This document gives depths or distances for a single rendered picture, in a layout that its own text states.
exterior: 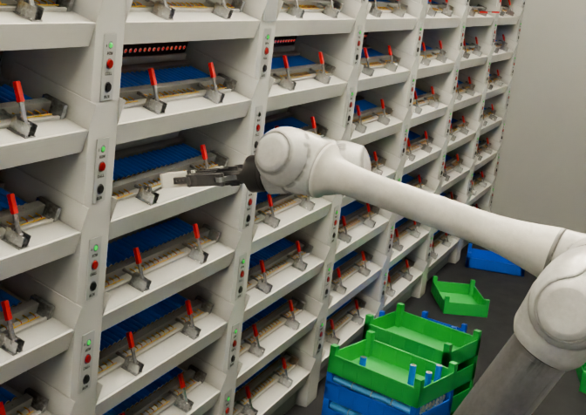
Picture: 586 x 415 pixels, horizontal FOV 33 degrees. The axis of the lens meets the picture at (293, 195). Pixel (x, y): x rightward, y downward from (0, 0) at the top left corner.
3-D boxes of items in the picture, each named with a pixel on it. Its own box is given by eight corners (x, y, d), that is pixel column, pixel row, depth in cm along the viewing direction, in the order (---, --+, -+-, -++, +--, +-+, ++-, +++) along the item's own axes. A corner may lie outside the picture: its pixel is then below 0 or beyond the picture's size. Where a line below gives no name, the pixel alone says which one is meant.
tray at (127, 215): (237, 192, 250) (250, 158, 247) (102, 242, 195) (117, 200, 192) (172, 157, 255) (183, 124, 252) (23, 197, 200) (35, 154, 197)
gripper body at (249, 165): (261, 194, 195) (218, 197, 199) (278, 187, 203) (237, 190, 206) (255, 156, 194) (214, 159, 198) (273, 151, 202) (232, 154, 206)
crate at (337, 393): (450, 415, 282) (454, 389, 280) (412, 436, 266) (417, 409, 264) (363, 379, 299) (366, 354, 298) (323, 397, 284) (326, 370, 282)
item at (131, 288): (229, 265, 254) (248, 218, 250) (95, 335, 199) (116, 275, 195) (165, 229, 260) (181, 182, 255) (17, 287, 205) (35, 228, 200)
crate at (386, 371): (454, 389, 280) (459, 363, 278) (417, 409, 264) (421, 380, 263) (366, 354, 298) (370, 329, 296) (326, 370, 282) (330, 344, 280)
